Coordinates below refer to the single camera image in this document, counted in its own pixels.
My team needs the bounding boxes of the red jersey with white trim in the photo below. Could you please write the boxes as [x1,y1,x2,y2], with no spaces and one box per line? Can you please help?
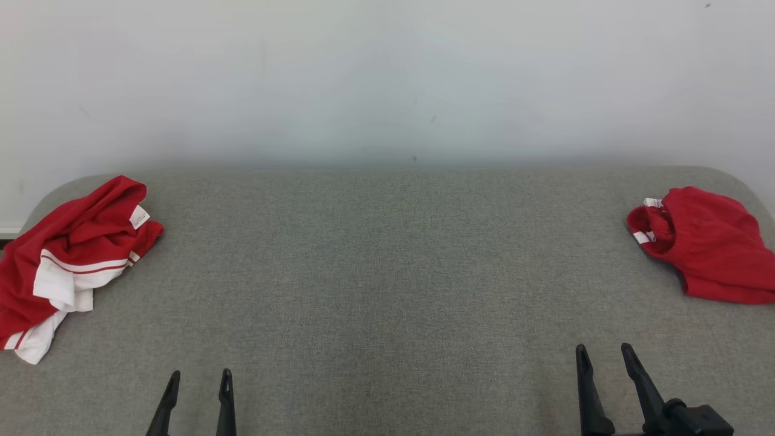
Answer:
[0,176,164,365]

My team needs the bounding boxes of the red shorts with white stripe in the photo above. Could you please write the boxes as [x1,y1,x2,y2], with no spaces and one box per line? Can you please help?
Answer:
[627,187,775,305]

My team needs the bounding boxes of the grey fabric sofa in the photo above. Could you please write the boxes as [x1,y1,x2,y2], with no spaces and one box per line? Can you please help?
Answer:
[0,167,775,436]

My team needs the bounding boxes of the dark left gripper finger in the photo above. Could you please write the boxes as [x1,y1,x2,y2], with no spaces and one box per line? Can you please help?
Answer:
[145,371,181,436]
[216,368,238,436]

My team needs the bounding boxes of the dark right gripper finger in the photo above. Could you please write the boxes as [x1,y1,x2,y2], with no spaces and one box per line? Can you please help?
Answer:
[575,344,615,436]
[621,343,667,435]

